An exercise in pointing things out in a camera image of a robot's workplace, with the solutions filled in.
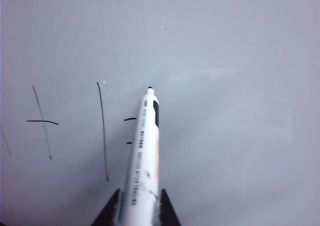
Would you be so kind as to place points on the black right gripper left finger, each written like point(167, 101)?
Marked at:
point(110, 211)

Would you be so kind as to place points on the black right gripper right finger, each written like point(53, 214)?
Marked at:
point(167, 213)

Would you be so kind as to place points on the white marker pen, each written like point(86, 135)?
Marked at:
point(145, 161)

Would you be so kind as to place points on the white whiteboard with black writing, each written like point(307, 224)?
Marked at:
point(225, 61)

